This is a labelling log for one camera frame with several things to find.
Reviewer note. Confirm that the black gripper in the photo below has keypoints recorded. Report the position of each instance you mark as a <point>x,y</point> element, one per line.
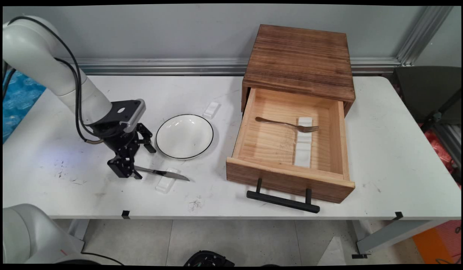
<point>121,144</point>

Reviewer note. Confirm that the silver serrated table knife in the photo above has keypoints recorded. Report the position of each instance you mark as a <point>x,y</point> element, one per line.
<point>164,173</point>

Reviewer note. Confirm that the silver metal fork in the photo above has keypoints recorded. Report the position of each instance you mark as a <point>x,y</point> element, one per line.
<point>276,122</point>

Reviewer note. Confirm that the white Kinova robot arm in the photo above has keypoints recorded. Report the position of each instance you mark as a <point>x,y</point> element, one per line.
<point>77,90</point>

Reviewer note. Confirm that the white ceramic cutlery rest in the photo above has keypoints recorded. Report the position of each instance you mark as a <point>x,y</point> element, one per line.
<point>211,110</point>
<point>163,186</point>
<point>302,155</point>
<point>305,122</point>

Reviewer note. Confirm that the white plate with black rim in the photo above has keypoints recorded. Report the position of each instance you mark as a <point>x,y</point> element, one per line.
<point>184,137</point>

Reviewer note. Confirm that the black tape piece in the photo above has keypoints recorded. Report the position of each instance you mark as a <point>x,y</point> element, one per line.
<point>125,215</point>
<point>399,215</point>
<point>359,256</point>

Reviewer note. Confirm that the blue plastic bag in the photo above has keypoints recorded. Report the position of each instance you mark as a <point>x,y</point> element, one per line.
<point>19,101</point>

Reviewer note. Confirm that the black round floor device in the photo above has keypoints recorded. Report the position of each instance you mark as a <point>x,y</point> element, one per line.
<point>207,259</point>

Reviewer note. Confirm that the grey table leg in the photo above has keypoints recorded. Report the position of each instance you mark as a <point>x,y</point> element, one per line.
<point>389,234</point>

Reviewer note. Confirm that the dark grey panel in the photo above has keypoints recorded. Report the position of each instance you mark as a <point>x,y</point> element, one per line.
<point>423,90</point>

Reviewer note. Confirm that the red plastic bag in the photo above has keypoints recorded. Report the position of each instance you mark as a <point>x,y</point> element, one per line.
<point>439,148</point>

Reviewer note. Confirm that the orange box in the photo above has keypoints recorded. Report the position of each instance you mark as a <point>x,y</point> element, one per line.
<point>438,243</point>

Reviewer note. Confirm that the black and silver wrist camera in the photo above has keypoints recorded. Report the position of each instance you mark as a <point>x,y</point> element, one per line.
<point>122,110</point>

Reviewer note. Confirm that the horizontal aluminium frame rail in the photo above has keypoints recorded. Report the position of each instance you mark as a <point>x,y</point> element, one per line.
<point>179,66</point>

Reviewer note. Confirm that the slanted aluminium frame post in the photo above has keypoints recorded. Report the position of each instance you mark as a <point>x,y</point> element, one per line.
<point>423,33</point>

